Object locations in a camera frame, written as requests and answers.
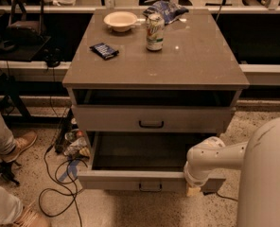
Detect person's lower leg and shoe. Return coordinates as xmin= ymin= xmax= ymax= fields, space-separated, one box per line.
xmin=0 ymin=186 xmax=50 ymax=227

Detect grey drawer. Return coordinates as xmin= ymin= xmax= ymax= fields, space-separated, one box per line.
xmin=77 ymin=131 xmax=227 ymax=194
xmin=72 ymin=105 xmax=234 ymax=134

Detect black floor cable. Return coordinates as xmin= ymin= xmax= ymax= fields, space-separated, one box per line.
xmin=38 ymin=145 xmax=92 ymax=227

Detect black bag on shelf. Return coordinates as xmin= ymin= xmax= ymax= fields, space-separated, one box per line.
xmin=6 ymin=0 xmax=45 ymax=45

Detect person's leg and shoe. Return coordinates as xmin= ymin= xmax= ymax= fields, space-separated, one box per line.
xmin=0 ymin=186 xmax=50 ymax=227
xmin=0 ymin=113 xmax=37 ymax=163

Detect black headphones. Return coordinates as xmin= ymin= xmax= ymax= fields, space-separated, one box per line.
xmin=44 ymin=48 xmax=61 ymax=68

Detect blue chip bag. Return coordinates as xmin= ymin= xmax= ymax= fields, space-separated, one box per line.
xmin=143 ymin=0 xmax=189 ymax=25

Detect pile of bottles on floor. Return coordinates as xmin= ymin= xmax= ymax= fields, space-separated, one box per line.
xmin=63 ymin=118 xmax=90 ymax=158

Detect person's upper leg and shoe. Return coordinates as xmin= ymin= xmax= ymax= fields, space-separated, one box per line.
xmin=0 ymin=113 xmax=37 ymax=163

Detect grey drawer cabinet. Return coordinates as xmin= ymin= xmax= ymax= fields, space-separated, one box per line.
xmin=61 ymin=7 xmax=251 ymax=137

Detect blue snack bar packet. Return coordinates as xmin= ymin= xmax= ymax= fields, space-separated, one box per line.
xmin=90 ymin=43 xmax=119 ymax=60

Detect green white soda can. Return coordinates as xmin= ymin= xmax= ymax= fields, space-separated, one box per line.
xmin=146 ymin=13 xmax=165 ymax=51

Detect white bowl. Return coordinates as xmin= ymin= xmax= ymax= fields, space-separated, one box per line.
xmin=103 ymin=11 xmax=138 ymax=32

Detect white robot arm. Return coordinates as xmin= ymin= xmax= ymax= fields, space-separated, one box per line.
xmin=184 ymin=117 xmax=280 ymax=227

